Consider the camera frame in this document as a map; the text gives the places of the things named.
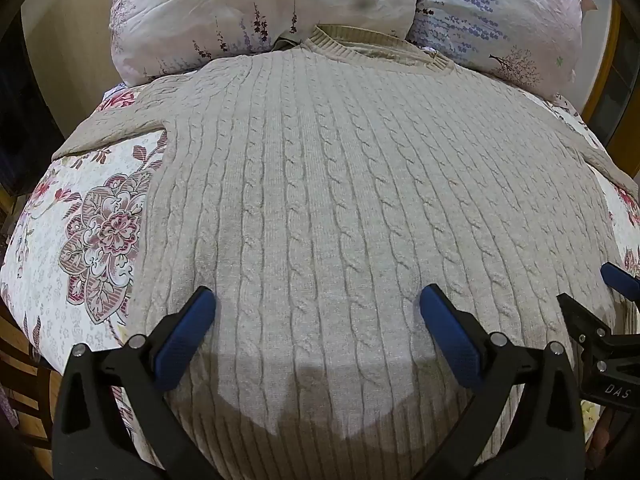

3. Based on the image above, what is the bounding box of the wooden bed frame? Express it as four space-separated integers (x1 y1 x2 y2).
0 195 67 466

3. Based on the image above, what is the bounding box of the pink floral pillow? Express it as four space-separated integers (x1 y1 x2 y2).
103 0 419 89

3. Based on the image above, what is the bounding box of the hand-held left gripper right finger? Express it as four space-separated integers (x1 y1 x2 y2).
418 283 587 480

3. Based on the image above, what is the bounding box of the wooden headboard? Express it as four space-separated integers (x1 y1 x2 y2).
581 0 622 137

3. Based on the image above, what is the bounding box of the person's right hand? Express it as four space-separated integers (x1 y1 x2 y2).
588 422 610 468

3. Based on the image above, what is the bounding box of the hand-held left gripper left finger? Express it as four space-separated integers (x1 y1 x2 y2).
52 286 217 480

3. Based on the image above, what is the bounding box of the lavender print pillow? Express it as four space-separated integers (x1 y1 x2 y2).
404 0 599 107

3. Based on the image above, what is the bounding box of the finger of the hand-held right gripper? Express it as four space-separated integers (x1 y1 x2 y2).
556 293 615 348
599 261 640 307

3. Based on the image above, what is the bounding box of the floral bed sheet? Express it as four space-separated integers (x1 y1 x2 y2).
0 80 640 467

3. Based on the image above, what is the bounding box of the beige cable knit sweater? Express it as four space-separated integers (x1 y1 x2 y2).
52 24 640 480

